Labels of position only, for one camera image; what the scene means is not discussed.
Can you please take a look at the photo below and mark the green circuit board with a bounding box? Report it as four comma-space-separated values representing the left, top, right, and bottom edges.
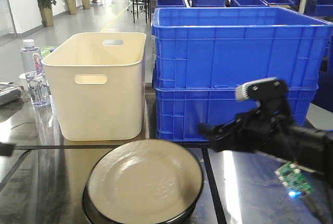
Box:
275, 162, 314, 198

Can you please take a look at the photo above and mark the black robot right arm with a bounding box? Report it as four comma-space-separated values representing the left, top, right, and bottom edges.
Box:
198, 108, 332, 178

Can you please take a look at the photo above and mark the clear water bottle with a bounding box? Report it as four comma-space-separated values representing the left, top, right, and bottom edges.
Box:
20, 39, 50, 107

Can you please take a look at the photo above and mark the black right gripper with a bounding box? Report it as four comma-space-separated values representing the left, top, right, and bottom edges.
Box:
198, 104, 294, 156

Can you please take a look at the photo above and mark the plant in tan pot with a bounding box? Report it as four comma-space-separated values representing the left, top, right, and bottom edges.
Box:
37, 0, 57, 27

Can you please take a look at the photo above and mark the cream plastic storage basket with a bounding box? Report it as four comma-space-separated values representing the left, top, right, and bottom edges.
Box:
42, 32, 146, 141

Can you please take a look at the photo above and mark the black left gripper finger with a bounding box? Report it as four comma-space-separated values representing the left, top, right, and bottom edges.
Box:
0, 142, 16, 156

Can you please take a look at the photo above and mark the beige plate black rim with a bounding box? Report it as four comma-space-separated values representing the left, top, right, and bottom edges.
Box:
87, 139, 203, 219
81, 183, 199, 223

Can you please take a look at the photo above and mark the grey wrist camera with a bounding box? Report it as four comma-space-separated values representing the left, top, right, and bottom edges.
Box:
235, 77, 288, 102

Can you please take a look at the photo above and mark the stacked blue crate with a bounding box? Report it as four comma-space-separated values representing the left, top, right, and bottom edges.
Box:
153, 85, 319, 144

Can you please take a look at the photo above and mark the large blue plastic bin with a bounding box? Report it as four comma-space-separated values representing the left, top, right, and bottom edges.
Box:
152, 7, 332, 89

